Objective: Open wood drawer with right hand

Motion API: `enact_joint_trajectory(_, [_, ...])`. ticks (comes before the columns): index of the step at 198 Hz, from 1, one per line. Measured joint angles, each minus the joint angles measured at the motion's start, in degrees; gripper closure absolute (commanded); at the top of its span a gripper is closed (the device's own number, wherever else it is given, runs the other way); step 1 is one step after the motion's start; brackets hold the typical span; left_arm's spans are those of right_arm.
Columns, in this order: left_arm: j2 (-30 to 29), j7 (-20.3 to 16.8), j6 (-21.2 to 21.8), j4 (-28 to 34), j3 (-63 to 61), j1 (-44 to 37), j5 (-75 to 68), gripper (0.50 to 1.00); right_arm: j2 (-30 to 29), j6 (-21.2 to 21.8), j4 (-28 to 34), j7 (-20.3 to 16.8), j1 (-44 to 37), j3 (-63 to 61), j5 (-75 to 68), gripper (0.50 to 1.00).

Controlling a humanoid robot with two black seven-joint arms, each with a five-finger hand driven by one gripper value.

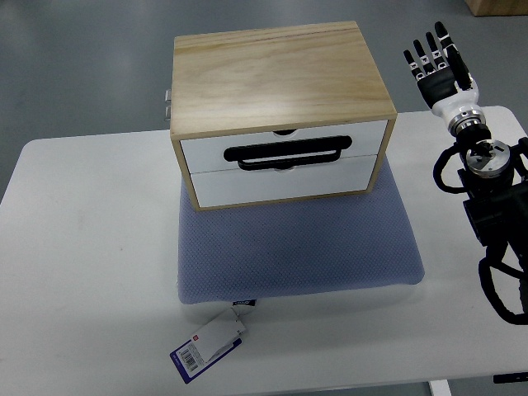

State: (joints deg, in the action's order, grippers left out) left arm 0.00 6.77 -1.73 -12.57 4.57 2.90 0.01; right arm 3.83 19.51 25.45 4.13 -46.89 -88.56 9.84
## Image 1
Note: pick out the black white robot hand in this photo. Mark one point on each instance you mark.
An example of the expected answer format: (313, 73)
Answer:
(443, 79)

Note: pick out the white drawer black handle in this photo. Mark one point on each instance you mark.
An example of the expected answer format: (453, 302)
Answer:
(226, 152)

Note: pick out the wooden drawer cabinet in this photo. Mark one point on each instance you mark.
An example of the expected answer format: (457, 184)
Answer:
(276, 80)

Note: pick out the white lower drawer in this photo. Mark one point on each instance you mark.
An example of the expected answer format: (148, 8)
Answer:
(234, 187)

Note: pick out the cardboard box corner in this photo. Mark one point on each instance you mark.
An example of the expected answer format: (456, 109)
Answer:
(497, 8)

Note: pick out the blue mesh cushion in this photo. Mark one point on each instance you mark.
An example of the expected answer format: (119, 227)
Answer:
(297, 248)

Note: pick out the black object table edge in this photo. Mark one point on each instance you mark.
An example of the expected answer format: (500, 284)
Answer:
(510, 378)

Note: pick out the white table leg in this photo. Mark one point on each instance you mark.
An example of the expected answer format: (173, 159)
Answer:
(439, 387)

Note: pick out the white blue paper tag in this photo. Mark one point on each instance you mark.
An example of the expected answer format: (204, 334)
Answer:
(208, 345)

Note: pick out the metal bracket behind cabinet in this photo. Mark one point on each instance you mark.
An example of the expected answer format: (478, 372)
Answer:
(167, 101)

